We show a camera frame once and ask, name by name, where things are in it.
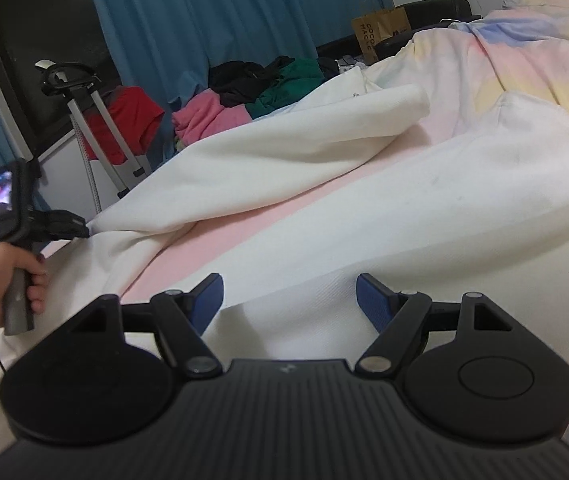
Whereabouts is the white garment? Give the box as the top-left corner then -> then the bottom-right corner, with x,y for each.
0,78 -> 569,452

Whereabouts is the silver garment steamer stand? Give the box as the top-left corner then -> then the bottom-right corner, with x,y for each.
35,58 -> 151,214

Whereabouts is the red garment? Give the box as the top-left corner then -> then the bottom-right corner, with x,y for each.
85,87 -> 165,165

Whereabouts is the dark window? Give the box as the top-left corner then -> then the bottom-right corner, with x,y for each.
0,0 -> 121,156

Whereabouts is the pink garment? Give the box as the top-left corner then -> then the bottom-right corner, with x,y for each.
172,89 -> 252,146

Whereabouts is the black garment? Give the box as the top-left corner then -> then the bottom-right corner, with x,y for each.
208,55 -> 294,107

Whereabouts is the green garment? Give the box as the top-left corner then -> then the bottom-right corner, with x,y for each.
245,56 -> 324,119

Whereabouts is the black sofa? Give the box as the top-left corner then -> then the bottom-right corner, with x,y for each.
317,0 -> 481,60

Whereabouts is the pastel bed duvet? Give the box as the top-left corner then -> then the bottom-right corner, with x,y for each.
125,11 -> 569,300

